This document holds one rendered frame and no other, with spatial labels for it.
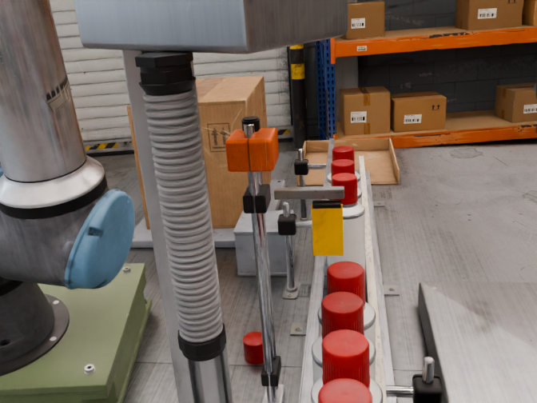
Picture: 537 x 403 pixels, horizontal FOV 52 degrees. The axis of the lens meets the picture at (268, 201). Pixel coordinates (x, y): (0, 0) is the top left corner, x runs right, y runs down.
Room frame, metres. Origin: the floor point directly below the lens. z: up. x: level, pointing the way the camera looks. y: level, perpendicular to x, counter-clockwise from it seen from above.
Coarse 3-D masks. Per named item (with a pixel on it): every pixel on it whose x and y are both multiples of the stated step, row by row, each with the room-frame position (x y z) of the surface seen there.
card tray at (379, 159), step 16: (304, 144) 1.59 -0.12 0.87; (320, 144) 1.62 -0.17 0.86; (336, 144) 1.61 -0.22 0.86; (352, 144) 1.60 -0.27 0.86; (368, 144) 1.60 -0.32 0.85; (384, 144) 1.59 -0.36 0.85; (320, 160) 1.53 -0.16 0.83; (368, 160) 1.50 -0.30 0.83; (384, 160) 1.49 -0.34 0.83; (304, 176) 1.40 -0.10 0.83; (320, 176) 1.39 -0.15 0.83; (384, 176) 1.35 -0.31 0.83
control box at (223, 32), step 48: (96, 0) 0.39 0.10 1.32; (144, 0) 0.35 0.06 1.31; (192, 0) 0.32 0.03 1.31; (240, 0) 0.29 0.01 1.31; (288, 0) 0.32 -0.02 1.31; (336, 0) 0.35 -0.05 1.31; (96, 48) 0.40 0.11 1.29; (144, 48) 0.36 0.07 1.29; (192, 48) 0.32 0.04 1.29; (240, 48) 0.29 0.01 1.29
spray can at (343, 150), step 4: (336, 148) 0.79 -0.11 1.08; (340, 148) 0.79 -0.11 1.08; (344, 148) 0.79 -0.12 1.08; (348, 148) 0.79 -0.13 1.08; (352, 148) 0.79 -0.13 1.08; (332, 152) 0.78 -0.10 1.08; (336, 152) 0.78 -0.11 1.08; (340, 152) 0.77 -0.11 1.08; (344, 152) 0.77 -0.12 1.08; (348, 152) 0.77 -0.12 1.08; (352, 152) 0.78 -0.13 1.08; (332, 156) 0.78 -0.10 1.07; (336, 156) 0.78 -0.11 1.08; (340, 156) 0.77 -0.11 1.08; (344, 156) 0.77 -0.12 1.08; (348, 156) 0.77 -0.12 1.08; (352, 156) 0.78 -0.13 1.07; (332, 160) 0.79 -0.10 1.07; (352, 160) 0.78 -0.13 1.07; (356, 172) 0.79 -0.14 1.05; (328, 176) 0.79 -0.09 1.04; (356, 176) 0.78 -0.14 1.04; (360, 176) 0.79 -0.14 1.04; (328, 180) 0.78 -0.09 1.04; (328, 184) 0.78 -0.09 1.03
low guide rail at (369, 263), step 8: (360, 160) 1.25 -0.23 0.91; (360, 168) 1.19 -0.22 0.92; (360, 184) 1.09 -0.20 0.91; (368, 216) 0.92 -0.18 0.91; (368, 224) 0.88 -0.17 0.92; (368, 232) 0.85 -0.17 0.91; (368, 240) 0.82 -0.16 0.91; (368, 248) 0.79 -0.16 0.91; (368, 256) 0.76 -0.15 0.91; (368, 264) 0.73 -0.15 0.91; (368, 272) 0.71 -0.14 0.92; (368, 280) 0.69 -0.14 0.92; (368, 288) 0.67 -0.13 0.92; (368, 296) 0.65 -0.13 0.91; (376, 296) 0.64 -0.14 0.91; (376, 304) 0.62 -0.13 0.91; (376, 312) 0.60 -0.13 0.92; (376, 320) 0.59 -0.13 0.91; (376, 328) 0.57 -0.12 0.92; (376, 336) 0.55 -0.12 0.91; (376, 344) 0.54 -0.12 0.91; (376, 352) 0.52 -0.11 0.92; (376, 360) 0.51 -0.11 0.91; (376, 368) 0.50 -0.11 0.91; (376, 376) 0.48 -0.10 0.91; (384, 384) 0.47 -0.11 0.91; (384, 392) 0.46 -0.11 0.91; (384, 400) 0.44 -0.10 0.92
